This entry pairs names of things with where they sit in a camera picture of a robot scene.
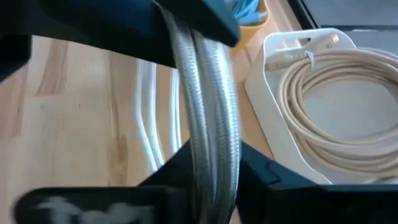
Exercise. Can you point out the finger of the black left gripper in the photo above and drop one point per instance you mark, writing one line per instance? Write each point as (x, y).
(211, 18)
(109, 25)

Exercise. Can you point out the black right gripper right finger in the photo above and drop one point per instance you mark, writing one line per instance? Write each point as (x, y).
(280, 202)

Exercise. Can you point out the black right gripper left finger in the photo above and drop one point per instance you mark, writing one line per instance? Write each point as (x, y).
(168, 193)

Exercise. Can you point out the yellow plastic bin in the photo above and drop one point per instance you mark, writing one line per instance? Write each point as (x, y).
(252, 31)

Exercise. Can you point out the white plastic bin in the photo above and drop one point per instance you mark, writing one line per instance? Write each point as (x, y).
(264, 102)

